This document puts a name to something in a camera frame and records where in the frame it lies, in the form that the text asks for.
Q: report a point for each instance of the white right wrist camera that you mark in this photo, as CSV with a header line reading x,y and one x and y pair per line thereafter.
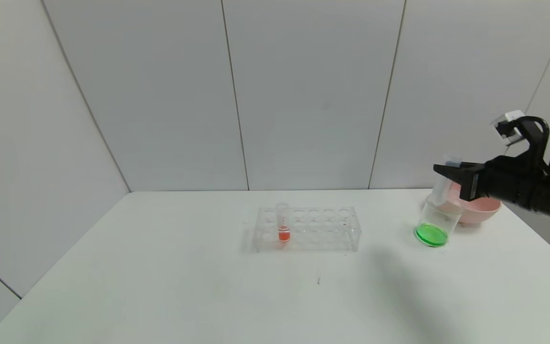
x,y
508,126

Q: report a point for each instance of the blue pigment test tube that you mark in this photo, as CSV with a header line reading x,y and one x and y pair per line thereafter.
x,y
442,188

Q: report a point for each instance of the pink bowl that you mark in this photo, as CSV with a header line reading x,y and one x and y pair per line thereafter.
x,y
482,210

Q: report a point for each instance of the clear acrylic test tube rack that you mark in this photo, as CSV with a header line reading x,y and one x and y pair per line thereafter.
x,y
322,239

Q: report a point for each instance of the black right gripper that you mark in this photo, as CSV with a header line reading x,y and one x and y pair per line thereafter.
x,y
470,183

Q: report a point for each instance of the clear glass beaker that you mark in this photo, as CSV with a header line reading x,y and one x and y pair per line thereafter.
x,y
431,234

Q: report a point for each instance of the orange pigment test tube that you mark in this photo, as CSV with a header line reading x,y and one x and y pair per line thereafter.
x,y
283,234

